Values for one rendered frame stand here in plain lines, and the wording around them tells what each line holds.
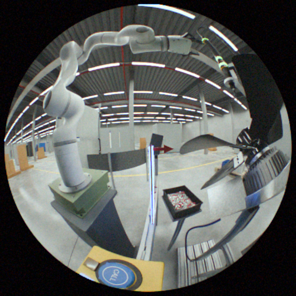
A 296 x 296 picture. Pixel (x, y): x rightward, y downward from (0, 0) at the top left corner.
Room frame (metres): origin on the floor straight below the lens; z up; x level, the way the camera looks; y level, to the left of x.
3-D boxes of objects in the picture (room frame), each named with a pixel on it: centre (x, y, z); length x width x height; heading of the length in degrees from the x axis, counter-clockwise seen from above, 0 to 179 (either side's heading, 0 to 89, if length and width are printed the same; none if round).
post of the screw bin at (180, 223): (0.32, -0.19, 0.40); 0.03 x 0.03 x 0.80; 7
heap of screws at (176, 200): (0.39, -0.18, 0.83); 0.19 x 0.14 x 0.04; 8
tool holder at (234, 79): (0.18, -0.36, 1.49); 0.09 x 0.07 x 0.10; 27
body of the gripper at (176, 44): (0.22, -0.15, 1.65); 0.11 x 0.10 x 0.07; 82
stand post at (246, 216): (0.06, -0.47, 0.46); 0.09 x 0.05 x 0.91; 82
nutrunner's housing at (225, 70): (0.19, -0.35, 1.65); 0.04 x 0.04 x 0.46
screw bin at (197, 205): (0.39, -0.18, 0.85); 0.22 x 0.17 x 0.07; 8
